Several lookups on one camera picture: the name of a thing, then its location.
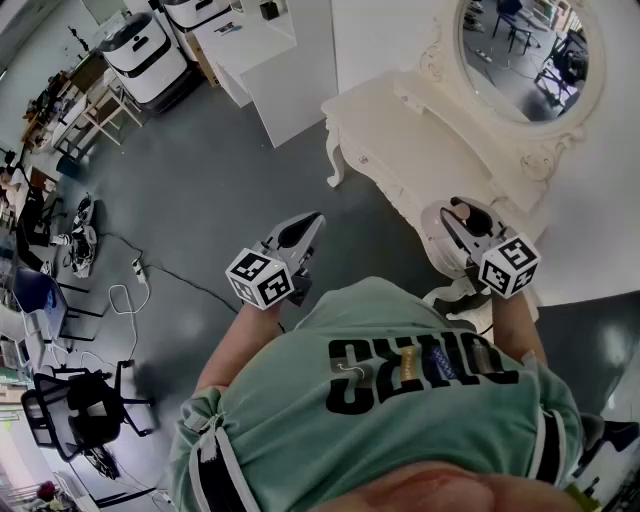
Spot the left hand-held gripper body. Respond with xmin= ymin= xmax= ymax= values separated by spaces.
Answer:
xmin=225 ymin=232 xmax=316 ymax=311

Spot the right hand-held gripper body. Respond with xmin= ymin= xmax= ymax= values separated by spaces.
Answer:
xmin=462 ymin=223 xmax=542 ymax=300

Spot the person's left forearm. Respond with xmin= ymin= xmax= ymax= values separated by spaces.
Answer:
xmin=197 ymin=298 xmax=285 ymax=392

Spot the person's right forearm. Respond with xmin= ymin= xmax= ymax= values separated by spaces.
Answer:
xmin=487 ymin=289 xmax=547 ymax=365

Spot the white dressing table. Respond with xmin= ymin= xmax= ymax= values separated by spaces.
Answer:
xmin=319 ymin=68 xmax=556 ymax=329

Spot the white shelf counter unit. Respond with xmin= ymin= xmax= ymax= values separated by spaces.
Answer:
xmin=192 ymin=0 xmax=342 ymax=150

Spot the brown cardboard box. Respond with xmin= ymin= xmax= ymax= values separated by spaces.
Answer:
xmin=192 ymin=34 xmax=222 ymax=89

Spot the black white equipment pile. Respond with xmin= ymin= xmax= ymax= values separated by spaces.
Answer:
xmin=68 ymin=194 xmax=100 ymax=279

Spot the green printed t-shirt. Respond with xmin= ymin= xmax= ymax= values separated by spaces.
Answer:
xmin=169 ymin=276 xmax=584 ymax=512

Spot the black mesh office chair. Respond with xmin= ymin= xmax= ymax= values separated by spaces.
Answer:
xmin=20 ymin=358 xmax=157 ymax=462

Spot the blue seat chair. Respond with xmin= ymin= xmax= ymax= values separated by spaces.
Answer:
xmin=12 ymin=267 xmax=70 ymax=342

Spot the large white black service robot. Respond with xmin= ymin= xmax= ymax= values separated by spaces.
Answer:
xmin=98 ymin=12 xmax=190 ymax=112

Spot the teal bin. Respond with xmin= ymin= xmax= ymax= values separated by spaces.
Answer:
xmin=56 ymin=153 xmax=84 ymax=179

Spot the small white black service robot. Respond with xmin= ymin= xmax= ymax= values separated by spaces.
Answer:
xmin=162 ymin=0 xmax=235 ymax=34

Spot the person's head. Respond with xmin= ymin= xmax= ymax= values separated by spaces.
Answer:
xmin=309 ymin=459 xmax=601 ymax=512

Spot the black floor cable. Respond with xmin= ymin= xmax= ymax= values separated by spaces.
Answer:
xmin=97 ymin=230 xmax=244 ymax=316

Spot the white floor cable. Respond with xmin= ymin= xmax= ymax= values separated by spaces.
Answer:
xmin=107 ymin=283 xmax=151 ymax=364

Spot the oval mirror ornate white frame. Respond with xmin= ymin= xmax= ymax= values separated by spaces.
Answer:
xmin=417 ymin=0 xmax=609 ymax=182

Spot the black white shoulder strap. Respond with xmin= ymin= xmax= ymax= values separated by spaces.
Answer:
xmin=532 ymin=409 xmax=569 ymax=489
xmin=182 ymin=399 xmax=251 ymax=512

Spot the white frame wooden stool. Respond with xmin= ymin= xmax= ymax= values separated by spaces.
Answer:
xmin=82 ymin=82 xmax=146 ymax=147

